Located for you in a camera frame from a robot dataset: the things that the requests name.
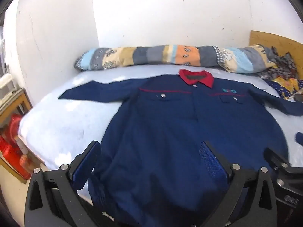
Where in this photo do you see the red plastic container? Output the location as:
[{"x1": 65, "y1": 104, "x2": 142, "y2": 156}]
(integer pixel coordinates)
[{"x1": 0, "y1": 113, "x2": 32, "y2": 180}]

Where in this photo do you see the dark floral cloth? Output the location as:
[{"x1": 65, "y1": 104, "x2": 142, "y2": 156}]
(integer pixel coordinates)
[{"x1": 258, "y1": 46, "x2": 301, "y2": 80}]

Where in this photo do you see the rolled patchwork blanket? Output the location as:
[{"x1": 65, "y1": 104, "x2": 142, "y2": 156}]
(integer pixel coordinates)
[{"x1": 74, "y1": 44, "x2": 278, "y2": 74}]

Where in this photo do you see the wooden headboard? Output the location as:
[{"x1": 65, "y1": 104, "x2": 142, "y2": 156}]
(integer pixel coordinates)
[{"x1": 250, "y1": 30, "x2": 303, "y2": 61}]

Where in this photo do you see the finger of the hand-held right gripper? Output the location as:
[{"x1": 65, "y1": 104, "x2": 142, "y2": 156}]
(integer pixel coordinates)
[{"x1": 264, "y1": 147, "x2": 293, "y2": 171}]

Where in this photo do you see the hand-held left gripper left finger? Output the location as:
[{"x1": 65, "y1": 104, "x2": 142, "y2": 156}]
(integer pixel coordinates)
[{"x1": 25, "y1": 141, "x2": 103, "y2": 227}]

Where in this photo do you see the light blue cloud bedsheet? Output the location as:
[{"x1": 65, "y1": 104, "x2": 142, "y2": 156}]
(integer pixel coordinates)
[{"x1": 18, "y1": 65, "x2": 303, "y2": 208}]

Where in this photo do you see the wooden side table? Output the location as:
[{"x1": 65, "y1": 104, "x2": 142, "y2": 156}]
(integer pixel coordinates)
[{"x1": 0, "y1": 87, "x2": 34, "y2": 128}]

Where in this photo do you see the blue yellow patterned cloth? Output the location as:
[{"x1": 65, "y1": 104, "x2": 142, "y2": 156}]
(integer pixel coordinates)
[{"x1": 264, "y1": 77, "x2": 303, "y2": 100}]

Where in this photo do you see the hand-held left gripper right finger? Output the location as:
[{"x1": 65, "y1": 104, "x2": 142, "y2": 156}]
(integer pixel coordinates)
[{"x1": 199, "y1": 141, "x2": 277, "y2": 227}]

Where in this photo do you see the navy work jacket red collar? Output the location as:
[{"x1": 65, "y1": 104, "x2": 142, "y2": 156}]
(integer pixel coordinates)
[{"x1": 58, "y1": 69, "x2": 303, "y2": 227}]

